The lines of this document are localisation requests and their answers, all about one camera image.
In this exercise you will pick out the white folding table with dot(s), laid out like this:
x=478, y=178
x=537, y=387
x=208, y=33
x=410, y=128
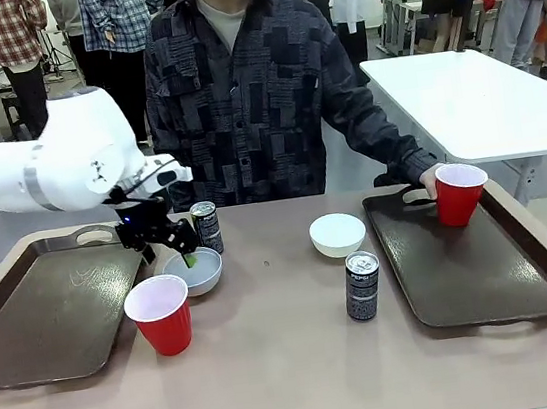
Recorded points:
x=481, y=96

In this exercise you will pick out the bystander in blue plaid shirt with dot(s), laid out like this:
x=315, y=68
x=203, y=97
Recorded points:
x=117, y=13

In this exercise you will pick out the brown plastic serving tray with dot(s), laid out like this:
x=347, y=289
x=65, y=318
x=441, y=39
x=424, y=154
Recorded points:
x=465, y=280
x=40, y=306

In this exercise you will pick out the person's left hand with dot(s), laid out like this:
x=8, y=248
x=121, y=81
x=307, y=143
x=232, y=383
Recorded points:
x=429, y=184

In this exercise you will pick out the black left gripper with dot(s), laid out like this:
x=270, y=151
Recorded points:
x=138, y=227

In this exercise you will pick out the red plastic cup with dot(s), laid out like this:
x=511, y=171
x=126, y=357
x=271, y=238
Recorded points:
x=164, y=330
x=457, y=205

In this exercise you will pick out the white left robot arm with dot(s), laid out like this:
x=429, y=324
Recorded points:
x=70, y=155

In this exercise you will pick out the black tripod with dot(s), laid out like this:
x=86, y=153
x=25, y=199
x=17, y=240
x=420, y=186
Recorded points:
x=57, y=51

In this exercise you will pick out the person's left forearm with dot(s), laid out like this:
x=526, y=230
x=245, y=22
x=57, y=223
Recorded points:
x=387, y=149

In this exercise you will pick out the black Pepsi can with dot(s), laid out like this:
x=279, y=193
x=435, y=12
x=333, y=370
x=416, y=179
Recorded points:
x=362, y=288
x=208, y=228

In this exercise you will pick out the person in dark patchwork shirt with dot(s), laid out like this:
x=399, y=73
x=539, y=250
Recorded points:
x=250, y=106

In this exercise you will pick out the white bowl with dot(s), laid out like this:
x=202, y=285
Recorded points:
x=207, y=274
x=338, y=236

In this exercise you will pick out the grey metal table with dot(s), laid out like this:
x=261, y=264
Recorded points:
x=399, y=11

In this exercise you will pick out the bystander in red plaid shirt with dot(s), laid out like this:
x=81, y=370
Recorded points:
x=8, y=27

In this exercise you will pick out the dark stool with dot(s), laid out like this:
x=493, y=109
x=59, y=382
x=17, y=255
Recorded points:
x=14, y=110

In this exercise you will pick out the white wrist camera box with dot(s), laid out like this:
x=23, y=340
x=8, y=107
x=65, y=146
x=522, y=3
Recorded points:
x=168, y=170

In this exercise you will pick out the bystander in grey top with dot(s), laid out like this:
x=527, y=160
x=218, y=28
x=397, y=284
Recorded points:
x=61, y=10

